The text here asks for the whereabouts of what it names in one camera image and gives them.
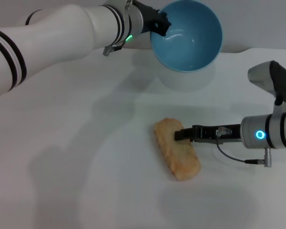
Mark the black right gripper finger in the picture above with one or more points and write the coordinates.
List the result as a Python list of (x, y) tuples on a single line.
[(183, 134)]

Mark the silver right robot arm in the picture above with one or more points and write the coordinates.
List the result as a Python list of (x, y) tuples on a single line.
[(276, 133)]

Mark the blue bowl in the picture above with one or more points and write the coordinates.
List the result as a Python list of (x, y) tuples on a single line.
[(188, 45)]

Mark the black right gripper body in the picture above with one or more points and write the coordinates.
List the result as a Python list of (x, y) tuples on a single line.
[(209, 133)]

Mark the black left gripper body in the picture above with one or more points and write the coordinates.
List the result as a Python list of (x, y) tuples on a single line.
[(147, 16)]

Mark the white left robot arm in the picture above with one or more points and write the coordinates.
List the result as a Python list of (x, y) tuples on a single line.
[(62, 35)]

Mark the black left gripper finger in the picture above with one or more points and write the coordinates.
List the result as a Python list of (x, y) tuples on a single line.
[(163, 23)]

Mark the toasted bread slice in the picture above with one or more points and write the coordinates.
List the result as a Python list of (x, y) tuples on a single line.
[(178, 157)]

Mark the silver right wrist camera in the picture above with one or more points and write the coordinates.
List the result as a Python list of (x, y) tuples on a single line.
[(269, 76)]

